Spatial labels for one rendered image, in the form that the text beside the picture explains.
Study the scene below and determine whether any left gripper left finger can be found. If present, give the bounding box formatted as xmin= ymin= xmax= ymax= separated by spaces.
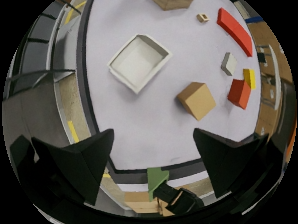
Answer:
xmin=31 ymin=128 xmax=115 ymax=206

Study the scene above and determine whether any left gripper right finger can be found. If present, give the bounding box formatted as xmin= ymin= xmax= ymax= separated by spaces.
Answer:
xmin=193 ymin=128 xmax=269 ymax=199

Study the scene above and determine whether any tan cube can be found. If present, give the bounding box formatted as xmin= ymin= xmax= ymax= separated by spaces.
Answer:
xmin=177 ymin=82 xmax=216 ymax=122

